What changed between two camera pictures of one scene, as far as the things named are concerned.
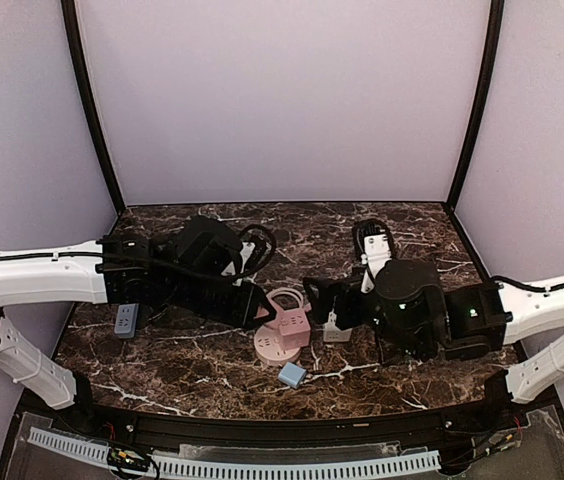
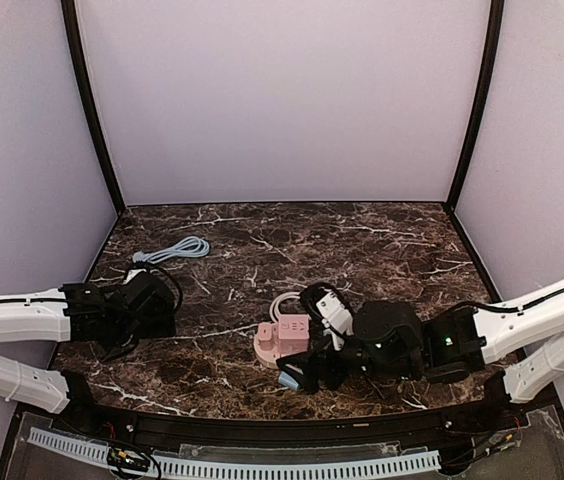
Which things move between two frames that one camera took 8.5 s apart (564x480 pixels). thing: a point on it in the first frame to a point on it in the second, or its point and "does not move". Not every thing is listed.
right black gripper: (338, 298) to (325, 364)
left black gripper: (241, 303) to (155, 310)
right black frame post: (493, 54) does not move
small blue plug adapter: (292, 375) does not move
